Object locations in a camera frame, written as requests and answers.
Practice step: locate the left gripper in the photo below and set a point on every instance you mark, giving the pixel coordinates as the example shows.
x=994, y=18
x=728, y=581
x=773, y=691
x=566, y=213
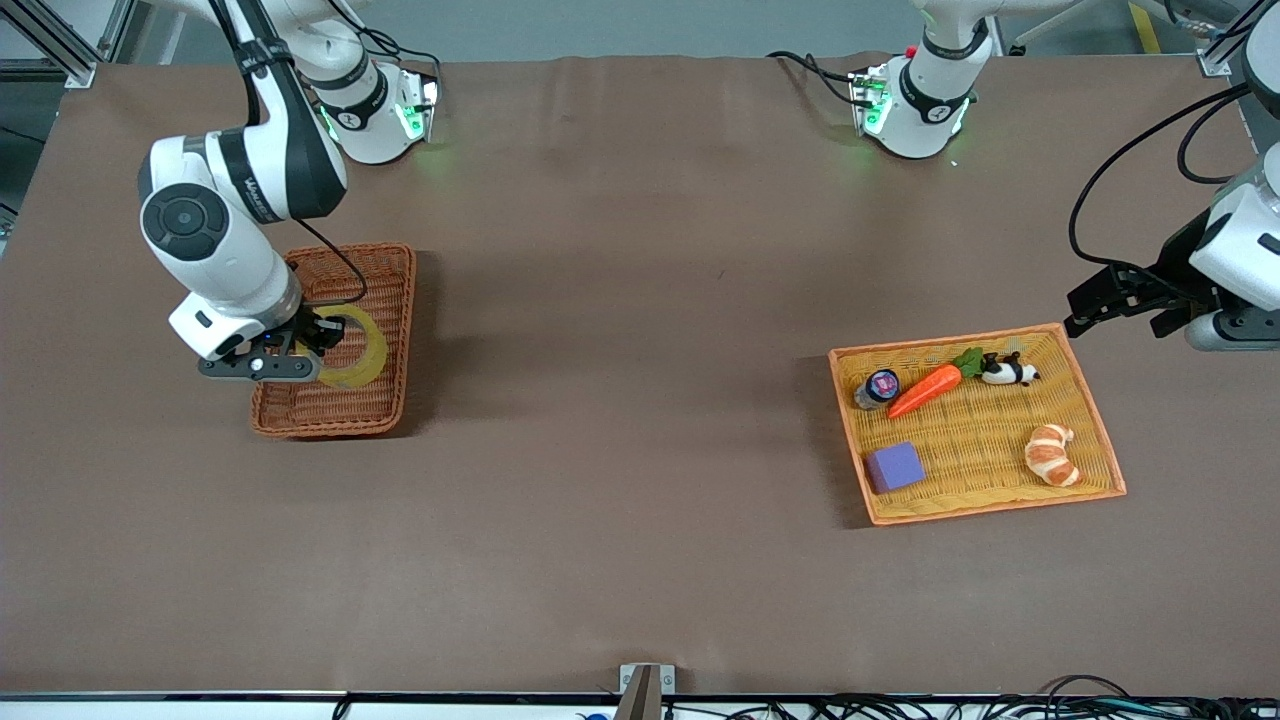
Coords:
x=1172, y=262

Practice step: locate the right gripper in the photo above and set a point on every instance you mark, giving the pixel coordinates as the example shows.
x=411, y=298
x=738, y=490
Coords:
x=314, y=331

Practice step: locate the clear yellowish tape roll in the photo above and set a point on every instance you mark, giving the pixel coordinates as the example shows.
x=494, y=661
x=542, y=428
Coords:
x=375, y=350

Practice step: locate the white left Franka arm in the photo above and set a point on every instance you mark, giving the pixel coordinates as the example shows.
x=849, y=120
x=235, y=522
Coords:
x=925, y=100

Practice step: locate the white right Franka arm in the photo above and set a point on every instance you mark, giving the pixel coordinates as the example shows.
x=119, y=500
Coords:
x=200, y=220

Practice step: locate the brown deep wicker basket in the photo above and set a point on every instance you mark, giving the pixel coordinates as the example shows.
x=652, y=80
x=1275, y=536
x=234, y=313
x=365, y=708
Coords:
x=330, y=405

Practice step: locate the black white panda toy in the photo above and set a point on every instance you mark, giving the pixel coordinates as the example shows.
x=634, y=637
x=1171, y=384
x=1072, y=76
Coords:
x=1008, y=372

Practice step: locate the toy croissant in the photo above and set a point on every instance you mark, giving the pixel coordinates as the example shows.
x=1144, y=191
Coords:
x=1050, y=455

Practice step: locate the yellow flat wicker tray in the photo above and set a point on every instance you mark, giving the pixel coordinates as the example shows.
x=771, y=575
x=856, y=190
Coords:
x=975, y=450

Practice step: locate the orange toy carrot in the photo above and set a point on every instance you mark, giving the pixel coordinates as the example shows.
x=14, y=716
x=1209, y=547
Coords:
x=925, y=390

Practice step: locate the right base connector plate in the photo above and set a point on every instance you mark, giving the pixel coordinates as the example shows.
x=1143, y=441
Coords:
x=425, y=100

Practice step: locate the base connector plate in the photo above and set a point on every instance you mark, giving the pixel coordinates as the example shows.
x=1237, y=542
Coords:
x=425, y=100
x=868, y=100

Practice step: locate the small dark jar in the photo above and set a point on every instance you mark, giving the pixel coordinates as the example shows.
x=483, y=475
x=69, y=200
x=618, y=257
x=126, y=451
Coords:
x=878, y=388

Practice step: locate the purple square block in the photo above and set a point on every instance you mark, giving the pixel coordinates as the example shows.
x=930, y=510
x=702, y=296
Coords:
x=893, y=466

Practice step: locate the left base connector plate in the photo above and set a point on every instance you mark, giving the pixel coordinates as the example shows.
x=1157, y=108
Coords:
x=868, y=100

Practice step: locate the brown table cover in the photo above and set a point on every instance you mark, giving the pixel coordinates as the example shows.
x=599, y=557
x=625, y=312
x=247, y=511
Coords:
x=640, y=560

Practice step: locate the aluminium frame profile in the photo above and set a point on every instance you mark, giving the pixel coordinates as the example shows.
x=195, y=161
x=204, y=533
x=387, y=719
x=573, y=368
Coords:
x=1215, y=50
x=75, y=45

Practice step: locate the grey metal clamp bracket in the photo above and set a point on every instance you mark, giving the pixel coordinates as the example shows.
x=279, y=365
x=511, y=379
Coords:
x=645, y=685

